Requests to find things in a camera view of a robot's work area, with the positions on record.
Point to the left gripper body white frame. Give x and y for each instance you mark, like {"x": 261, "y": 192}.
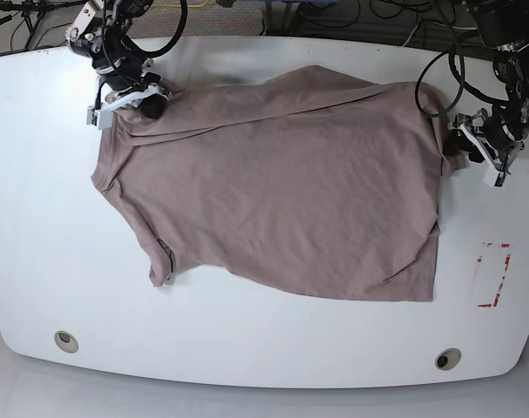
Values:
{"x": 493, "y": 138}

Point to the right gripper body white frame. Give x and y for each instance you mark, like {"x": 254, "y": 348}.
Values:
{"x": 108, "y": 99}

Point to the mauve T-shirt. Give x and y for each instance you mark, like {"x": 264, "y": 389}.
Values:
{"x": 314, "y": 182}

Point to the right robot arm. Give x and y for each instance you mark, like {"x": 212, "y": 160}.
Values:
{"x": 99, "y": 32}

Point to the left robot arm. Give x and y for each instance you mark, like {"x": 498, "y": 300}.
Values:
{"x": 503, "y": 28}

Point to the red tape marking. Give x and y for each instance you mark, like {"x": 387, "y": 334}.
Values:
{"x": 490, "y": 273}

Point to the black tripod stand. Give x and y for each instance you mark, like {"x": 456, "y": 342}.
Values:
{"x": 20, "y": 22}

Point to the right table grommet hole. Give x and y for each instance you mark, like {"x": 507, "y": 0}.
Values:
{"x": 448, "y": 359}

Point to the table grommet hole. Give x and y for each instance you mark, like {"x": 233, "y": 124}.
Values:
{"x": 448, "y": 359}
{"x": 66, "y": 342}

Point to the left table grommet hole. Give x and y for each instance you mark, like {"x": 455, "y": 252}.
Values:
{"x": 66, "y": 342}

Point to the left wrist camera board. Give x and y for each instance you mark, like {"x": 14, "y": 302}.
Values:
{"x": 500, "y": 180}

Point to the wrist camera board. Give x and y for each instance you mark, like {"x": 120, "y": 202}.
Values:
{"x": 91, "y": 116}
{"x": 500, "y": 180}

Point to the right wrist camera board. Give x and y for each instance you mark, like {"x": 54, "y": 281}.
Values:
{"x": 91, "y": 116}

